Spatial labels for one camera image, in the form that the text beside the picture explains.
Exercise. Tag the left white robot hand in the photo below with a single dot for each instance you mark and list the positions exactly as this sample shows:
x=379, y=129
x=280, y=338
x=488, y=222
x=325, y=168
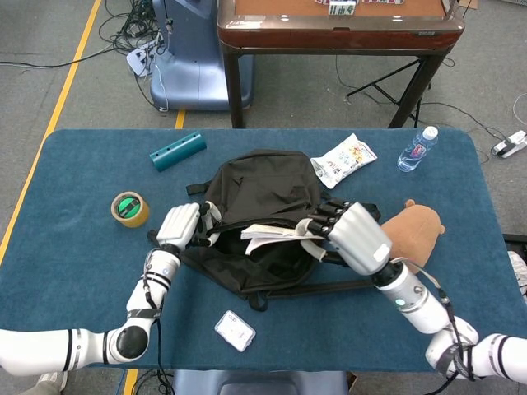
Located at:
x=179, y=226

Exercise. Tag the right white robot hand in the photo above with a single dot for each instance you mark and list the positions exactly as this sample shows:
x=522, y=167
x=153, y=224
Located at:
x=358, y=238

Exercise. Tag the white and yellow book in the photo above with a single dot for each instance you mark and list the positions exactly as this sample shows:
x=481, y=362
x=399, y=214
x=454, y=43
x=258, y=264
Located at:
x=263, y=232

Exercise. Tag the black fabric backpack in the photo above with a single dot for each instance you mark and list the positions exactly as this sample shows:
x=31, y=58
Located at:
x=263, y=185

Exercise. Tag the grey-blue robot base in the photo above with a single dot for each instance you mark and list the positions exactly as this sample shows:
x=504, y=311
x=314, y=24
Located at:
x=259, y=384

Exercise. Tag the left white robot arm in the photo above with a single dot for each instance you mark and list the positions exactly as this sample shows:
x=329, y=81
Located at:
x=82, y=343

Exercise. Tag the yellow tape roll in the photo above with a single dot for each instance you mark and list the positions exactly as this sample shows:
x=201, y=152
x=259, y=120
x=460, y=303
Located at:
x=140, y=218

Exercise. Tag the brown plush toy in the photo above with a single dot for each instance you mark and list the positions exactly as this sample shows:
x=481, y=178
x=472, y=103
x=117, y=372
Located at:
x=416, y=226

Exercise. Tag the white snack packet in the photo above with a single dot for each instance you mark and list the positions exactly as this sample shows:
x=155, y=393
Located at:
x=346, y=160

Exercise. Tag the blue table cloth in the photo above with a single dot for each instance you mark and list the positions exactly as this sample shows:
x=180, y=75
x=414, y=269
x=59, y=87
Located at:
x=82, y=255

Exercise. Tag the clear plastic water bottle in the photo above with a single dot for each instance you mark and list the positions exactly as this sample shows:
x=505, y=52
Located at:
x=413, y=154

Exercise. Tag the white plastic box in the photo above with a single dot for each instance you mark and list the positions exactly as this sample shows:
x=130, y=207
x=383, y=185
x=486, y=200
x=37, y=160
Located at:
x=234, y=331

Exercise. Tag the blue machine base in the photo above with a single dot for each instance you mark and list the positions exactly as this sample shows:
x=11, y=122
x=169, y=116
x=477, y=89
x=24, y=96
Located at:
x=189, y=74

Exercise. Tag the white sneaker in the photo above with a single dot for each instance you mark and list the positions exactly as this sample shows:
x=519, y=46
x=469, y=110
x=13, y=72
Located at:
x=519, y=271

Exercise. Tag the white power strip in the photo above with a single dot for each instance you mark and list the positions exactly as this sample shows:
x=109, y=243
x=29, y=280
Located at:
x=136, y=59
x=514, y=144

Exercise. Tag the brown mahjong table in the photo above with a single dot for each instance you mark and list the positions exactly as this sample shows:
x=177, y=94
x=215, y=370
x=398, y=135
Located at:
x=337, y=39

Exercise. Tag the mahjong tile row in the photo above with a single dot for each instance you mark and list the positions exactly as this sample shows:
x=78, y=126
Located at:
x=341, y=8

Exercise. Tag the cardboard box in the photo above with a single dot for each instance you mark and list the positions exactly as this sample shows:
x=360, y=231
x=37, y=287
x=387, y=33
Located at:
x=469, y=6

